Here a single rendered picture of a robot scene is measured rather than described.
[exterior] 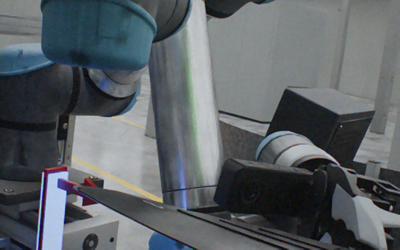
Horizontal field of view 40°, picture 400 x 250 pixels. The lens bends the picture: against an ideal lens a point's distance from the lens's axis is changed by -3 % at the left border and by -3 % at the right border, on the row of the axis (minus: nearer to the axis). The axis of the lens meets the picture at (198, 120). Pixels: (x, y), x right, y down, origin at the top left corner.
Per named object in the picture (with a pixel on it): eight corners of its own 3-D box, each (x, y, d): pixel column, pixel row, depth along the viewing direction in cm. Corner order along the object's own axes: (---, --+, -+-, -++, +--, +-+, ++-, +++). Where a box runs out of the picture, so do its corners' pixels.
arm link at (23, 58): (-18, 110, 100) (-11, 36, 98) (48, 112, 109) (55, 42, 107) (5, 123, 91) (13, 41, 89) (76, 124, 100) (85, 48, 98)
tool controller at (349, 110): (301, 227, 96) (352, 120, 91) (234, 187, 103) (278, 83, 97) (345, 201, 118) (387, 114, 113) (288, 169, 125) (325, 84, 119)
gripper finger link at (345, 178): (375, 180, 43) (338, 162, 52) (358, 177, 43) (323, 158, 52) (359, 237, 44) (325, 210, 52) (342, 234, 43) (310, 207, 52)
